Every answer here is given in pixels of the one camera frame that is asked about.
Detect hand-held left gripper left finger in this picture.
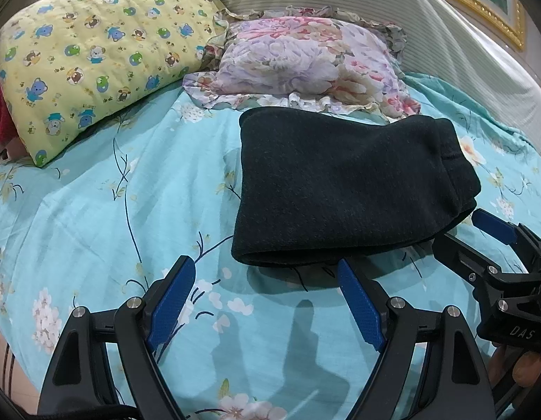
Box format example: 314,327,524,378
38,254,197,420

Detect person's right hand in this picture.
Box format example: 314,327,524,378
489,343,541,392

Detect pink floral ruffled pillow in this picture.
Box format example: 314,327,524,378
183,5,422,120

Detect red cloth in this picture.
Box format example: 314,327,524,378
0,59,16,145

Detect yellow cartoon print pillow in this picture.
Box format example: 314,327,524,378
0,0,227,168

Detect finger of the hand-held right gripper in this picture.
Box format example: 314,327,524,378
471,209,541,272
432,232,541,311

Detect teal floral bed sheet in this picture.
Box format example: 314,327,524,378
0,70,541,420

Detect black pants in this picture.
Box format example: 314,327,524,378
231,108,481,268

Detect gold framed floral painting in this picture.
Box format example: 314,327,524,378
81,0,527,51

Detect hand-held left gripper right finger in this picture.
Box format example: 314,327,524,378
337,258,500,420

